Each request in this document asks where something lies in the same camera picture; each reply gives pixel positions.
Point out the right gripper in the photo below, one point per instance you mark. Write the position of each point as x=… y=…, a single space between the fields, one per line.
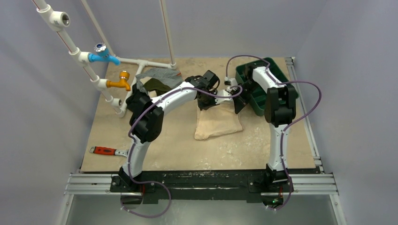
x=240 y=101

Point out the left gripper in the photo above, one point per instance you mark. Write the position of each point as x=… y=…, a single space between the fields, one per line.
x=202 y=106

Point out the beige underwear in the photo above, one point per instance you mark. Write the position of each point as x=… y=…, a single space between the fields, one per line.
x=217 y=121

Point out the green compartment tray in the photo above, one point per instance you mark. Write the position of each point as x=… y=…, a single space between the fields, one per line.
x=257 y=99

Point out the striped grey underwear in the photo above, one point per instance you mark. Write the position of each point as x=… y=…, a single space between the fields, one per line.
x=169 y=77

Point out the dark green underwear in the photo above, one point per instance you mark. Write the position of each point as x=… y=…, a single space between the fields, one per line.
x=155 y=88

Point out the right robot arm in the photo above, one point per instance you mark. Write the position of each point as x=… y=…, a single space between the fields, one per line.
x=279 y=112

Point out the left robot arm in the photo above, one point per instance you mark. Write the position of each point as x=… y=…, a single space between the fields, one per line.
x=147 y=120

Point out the orange tap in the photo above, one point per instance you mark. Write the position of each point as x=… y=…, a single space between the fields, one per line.
x=122 y=83

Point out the blue tap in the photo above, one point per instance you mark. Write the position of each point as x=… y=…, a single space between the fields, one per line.
x=102 y=54

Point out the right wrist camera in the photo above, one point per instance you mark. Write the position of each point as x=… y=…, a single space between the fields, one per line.
x=230 y=81

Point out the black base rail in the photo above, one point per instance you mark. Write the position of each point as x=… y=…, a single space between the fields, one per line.
x=249 y=185

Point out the adjustable wrench red handle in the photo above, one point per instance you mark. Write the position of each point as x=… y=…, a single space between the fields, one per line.
x=108 y=151

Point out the white PVC pipe frame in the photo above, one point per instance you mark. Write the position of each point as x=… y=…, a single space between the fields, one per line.
x=58 y=21

